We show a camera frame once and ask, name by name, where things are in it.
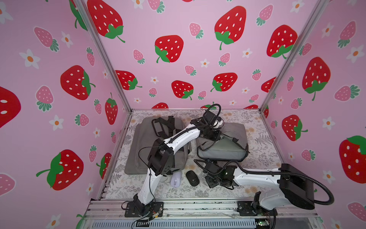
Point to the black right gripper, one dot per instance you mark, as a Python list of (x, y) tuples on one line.
[(213, 177)]

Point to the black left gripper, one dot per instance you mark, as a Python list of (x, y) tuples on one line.
[(216, 137)]

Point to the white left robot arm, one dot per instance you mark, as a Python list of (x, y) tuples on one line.
[(161, 158)]

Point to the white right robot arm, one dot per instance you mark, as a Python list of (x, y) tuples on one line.
[(285, 189)]

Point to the black computer mouse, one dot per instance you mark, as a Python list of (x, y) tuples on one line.
[(192, 178)]

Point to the lilac computer mouse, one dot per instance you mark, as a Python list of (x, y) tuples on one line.
[(176, 179)]

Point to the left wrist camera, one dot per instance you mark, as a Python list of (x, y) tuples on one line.
[(212, 120)]

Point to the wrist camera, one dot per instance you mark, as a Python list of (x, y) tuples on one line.
[(212, 168), (212, 120)]

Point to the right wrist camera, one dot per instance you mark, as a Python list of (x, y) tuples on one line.
[(212, 168)]

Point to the grey backpack with black straps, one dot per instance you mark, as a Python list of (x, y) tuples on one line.
[(145, 139)]

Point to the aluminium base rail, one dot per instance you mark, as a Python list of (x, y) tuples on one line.
[(195, 213)]

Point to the aluminium frame post right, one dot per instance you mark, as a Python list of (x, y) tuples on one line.
[(304, 34)]

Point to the aluminium frame post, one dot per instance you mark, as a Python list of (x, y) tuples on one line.
[(86, 17), (304, 34)]

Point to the aluminium frame post left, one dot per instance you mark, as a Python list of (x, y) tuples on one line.
[(86, 17)]

